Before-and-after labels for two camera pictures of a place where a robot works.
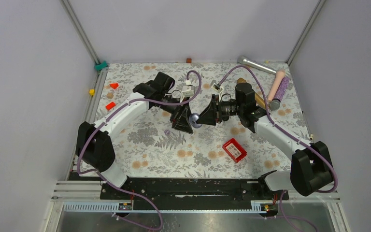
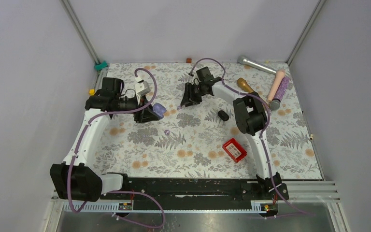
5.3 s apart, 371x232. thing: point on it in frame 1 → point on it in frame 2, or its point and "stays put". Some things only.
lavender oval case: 192,119 → 159,109
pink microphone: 279,75 stays put
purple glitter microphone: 274,104 stays put
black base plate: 192,194 stays put
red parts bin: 235,150 stays put
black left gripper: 180,118 → 146,115
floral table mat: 198,119 stays put
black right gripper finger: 208,116 → 192,94
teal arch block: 99,67 stays put
